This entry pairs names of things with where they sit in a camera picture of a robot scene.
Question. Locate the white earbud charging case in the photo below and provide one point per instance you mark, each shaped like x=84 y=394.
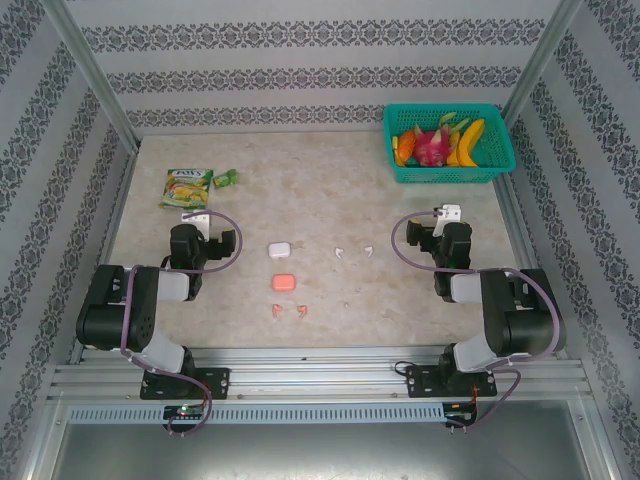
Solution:
x=279 y=250

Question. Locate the pink earbud charging case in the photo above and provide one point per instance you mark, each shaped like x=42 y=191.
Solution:
x=283 y=283

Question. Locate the white earbud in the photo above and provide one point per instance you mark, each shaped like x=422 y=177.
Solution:
x=339 y=251
x=369 y=251

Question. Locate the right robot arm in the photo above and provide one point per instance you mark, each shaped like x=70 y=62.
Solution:
x=525 y=325

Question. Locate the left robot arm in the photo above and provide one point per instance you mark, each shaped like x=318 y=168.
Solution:
x=100 y=320

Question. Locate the green yellow candy bag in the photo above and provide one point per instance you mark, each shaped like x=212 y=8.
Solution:
x=185 y=190

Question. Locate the small green candy packet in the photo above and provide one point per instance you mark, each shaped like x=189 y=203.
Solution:
x=225 y=178

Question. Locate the teal plastic basket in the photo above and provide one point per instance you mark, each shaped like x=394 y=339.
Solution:
x=450 y=175

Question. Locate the pink toy dragon fruit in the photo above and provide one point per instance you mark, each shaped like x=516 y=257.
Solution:
x=430 y=147

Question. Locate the orange toy fruit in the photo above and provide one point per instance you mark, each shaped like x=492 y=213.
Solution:
x=405 y=145

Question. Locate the yellow toy banana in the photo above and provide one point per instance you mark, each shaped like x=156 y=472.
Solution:
x=467 y=145

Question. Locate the yellow-green toy fruit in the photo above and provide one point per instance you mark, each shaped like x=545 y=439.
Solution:
x=452 y=120

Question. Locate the grey metal sheet panel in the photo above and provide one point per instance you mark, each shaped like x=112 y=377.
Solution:
x=320 y=455

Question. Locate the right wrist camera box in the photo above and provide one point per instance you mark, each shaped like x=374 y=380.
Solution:
x=449 y=214

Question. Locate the right aluminium side rail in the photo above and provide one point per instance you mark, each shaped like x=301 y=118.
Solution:
x=524 y=250

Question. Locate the aluminium side rail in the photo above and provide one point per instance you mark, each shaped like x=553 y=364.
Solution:
x=524 y=250
x=113 y=225

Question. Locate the left aluminium side rail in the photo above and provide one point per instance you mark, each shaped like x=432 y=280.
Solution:
x=113 y=225

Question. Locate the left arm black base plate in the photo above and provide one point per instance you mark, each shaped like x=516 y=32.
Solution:
x=215 y=382

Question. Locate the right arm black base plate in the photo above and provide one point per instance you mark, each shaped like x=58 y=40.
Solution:
x=425 y=382

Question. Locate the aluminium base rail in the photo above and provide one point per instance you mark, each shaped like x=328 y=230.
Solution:
x=320 y=375

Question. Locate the left aluminium frame post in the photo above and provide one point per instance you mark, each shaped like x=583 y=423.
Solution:
x=85 y=65

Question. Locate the aluminium frame post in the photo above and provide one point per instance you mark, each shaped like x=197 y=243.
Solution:
x=85 y=65
x=545 y=55

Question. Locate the right aluminium frame post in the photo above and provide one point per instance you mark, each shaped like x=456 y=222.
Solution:
x=545 y=55

